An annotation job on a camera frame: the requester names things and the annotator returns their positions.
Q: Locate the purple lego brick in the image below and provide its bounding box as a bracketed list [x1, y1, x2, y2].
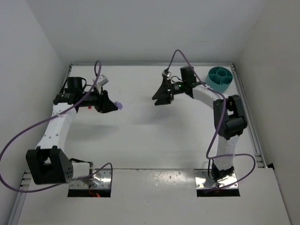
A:
[114, 101, 123, 110]

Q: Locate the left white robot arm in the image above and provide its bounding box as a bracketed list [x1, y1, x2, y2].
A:
[26, 75, 119, 188]

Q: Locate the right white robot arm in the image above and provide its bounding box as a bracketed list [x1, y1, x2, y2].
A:
[152, 66, 248, 181]

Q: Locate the teal divided round container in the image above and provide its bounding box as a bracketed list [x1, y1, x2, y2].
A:
[205, 67, 233, 93]

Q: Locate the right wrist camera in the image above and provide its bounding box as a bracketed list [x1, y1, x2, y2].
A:
[162, 69, 172, 80]

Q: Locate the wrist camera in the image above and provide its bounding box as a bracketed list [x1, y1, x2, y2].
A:
[162, 69, 172, 80]
[95, 75, 109, 89]

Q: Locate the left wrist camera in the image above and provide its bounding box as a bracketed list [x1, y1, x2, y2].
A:
[95, 75, 109, 89]

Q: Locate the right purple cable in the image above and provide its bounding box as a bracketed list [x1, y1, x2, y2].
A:
[166, 49, 256, 192]

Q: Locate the purple cable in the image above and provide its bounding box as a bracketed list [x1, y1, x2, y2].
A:
[166, 49, 256, 192]
[0, 60, 113, 193]

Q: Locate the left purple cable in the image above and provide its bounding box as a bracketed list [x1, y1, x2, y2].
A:
[0, 60, 113, 193]

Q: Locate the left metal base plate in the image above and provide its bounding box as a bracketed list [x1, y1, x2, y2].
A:
[69, 169, 112, 190]

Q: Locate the metal base plate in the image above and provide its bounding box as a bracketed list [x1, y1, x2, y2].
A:
[69, 169, 112, 190]
[195, 169, 238, 190]

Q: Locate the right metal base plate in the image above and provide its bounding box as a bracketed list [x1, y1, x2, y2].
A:
[195, 169, 238, 190]

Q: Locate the aluminium frame rail left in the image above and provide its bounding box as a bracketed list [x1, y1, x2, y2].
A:
[7, 170, 32, 225]

